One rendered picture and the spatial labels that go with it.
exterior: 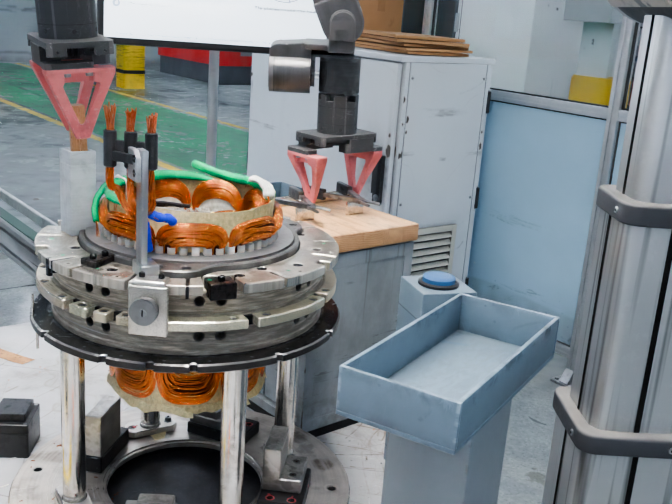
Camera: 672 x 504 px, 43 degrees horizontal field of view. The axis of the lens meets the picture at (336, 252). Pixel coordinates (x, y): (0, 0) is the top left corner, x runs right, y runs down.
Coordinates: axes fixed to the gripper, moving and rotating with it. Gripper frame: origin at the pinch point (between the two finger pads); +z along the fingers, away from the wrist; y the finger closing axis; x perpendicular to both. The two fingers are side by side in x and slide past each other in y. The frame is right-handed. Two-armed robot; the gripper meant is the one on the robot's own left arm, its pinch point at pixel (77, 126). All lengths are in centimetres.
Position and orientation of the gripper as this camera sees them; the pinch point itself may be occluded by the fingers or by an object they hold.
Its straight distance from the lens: 92.9
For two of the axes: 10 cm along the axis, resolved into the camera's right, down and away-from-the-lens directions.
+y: 4.8, 3.1, -8.2
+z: -0.1, 9.4, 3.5
